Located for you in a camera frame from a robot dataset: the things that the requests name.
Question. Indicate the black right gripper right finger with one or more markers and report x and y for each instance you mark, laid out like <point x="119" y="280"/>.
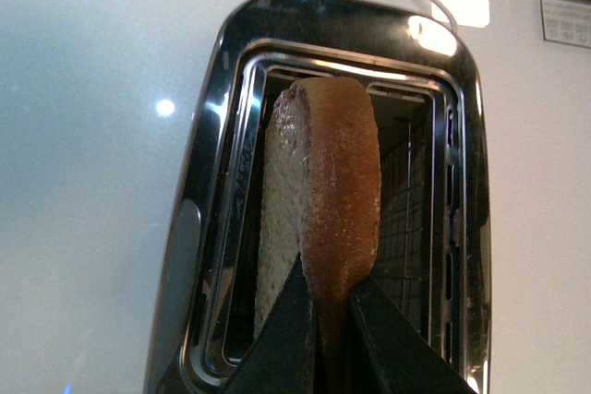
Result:
<point x="387" y="355"/>

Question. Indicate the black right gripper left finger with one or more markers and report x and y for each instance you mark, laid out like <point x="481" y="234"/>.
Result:
<point x="282" y="357"/>

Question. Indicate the brown bread slice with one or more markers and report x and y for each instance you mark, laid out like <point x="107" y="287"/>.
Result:
<point x="320" y="202"/>

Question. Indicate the white chrome two-slot toaster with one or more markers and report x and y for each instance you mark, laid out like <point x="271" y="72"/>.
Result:
<point x="433" y="250"/>

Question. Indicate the label sticker on table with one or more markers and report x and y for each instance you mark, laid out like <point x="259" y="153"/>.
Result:
<point x="566" y="22"/>

